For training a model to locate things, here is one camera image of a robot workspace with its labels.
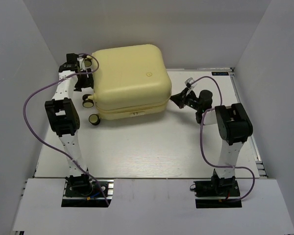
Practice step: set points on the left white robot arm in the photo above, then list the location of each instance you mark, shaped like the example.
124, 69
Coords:
64, 121

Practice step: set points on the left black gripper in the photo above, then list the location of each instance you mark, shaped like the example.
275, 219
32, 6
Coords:
88, 83

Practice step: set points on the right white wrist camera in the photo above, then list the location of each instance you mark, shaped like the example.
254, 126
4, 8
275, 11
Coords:
190, 83

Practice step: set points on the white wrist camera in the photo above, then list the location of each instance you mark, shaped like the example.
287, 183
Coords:
81, 61
190, 83

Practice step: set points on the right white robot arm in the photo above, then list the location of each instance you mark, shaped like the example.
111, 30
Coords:
234, 128

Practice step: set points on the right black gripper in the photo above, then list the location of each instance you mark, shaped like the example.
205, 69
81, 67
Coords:
178, 99

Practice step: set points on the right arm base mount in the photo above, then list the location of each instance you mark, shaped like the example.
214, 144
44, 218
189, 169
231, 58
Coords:
207, 198

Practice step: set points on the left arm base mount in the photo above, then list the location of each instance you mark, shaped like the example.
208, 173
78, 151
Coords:
91, 197

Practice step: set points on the yellow suitcase with black lining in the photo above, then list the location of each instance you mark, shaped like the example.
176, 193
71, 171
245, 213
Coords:
131, 81

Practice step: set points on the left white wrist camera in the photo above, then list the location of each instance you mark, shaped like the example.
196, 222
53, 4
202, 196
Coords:
81, 61

